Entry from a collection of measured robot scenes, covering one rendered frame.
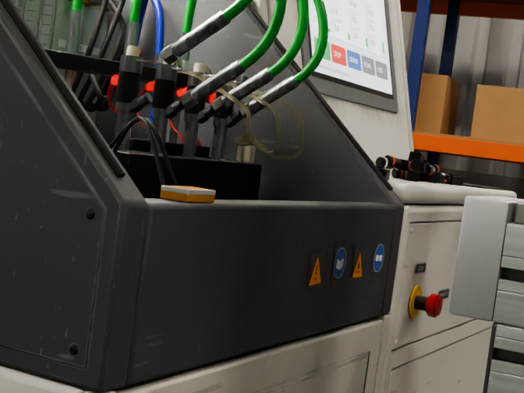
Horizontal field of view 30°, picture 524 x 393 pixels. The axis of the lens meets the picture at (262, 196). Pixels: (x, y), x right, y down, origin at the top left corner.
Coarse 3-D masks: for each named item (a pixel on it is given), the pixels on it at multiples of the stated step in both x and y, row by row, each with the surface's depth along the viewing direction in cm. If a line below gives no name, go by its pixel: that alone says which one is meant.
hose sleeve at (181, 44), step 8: (216, 16) 115; (224, 16) 114; (208, 24) 115; (216, 24) 115; (224, 24) 115; (192, 32) 116; (200, 32) 116; (208, 32) 115; (216, 32) 116; (184, 40) 116; (192, 40) 116; (200, 40) 116; (176, 48) 117; (184, 48) 117; (192, 48) 117
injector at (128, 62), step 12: (120, 60) 121; (132, 60) 120; (120, 72) 120; (132, 72) 120; (120, 84) 120; (132, 84) 120; (120, 96) 120; (132, 96) 120; (144, 96) 120; (120, 108) 120; (132, 108) 120; (120, 120) 121
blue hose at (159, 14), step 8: (144, 0) 154; (152, 0) 152; (144, 8) 155; (160, 8) 152; (160, 16) 151; (160, 24) 151; (160, 32) 151; (160, 40) 151; (160, 48) 151; (152, 96) 152; (152, 120) 151
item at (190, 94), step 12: (276, 0) 120; (72, 12) 134; (276, 12) 120; (72, 24) 135; (276, 24) 120; (72, 36) 135; (264, 36) 121; (276, 36) 121; (72, 48) 135; (264, 48) 121; (240, 60) 123; (252, 60) 122; (228, 72) 123; (240, 72) 123; (204, 84) 125; (216, 84) 124; (192, 96) 126; (204, 96) 125
